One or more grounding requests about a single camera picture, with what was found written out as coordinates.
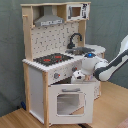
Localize toy microwave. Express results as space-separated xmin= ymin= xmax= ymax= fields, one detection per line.
xmin=67 ymin=3 xmax=90 ymax=21

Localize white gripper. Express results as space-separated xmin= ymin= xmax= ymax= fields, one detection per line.
xmin=72 ymin=71 xmax=85 ymax=83

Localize wooden toy kitchen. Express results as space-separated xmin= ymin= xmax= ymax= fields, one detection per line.
xmin=22 ymin=2 xmax=105 ymax=127

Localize grey range hood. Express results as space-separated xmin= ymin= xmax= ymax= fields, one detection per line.
xmin=34 ymin=6 xmax=64 ymax=27

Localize black toy stovetop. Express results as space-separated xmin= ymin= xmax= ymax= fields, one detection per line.
xmin=34 ymin=53 xmax=71 ymax=66

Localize white oven door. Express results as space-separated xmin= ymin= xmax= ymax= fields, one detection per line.
xmin=49 ymin=83 xmax=94 ymax=124

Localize black toy faucet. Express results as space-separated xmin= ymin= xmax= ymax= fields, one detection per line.
xmin=67 ymin=33 xmax=82 ymax=49

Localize metal toy sink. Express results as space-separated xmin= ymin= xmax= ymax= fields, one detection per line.
xmin=65 ymin=47 xmax=95 ymax=55

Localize red stove knob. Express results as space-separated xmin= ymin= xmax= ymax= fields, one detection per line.
xmin=71 ymin=65 xmax=79 ymax=73
xmin=54 ymin=73 xmax=60 ymax=79

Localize right red stove knob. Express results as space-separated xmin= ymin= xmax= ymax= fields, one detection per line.
xmin=71 ymin=65 xmax=79 ymax=73

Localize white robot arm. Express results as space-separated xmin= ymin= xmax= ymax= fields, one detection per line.
xmin=71 ymin=35 xmax=128 ymax=83

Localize left red stove knob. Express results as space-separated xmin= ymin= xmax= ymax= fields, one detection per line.
xmin=54 ymin=73 xmax=60 ymax=79

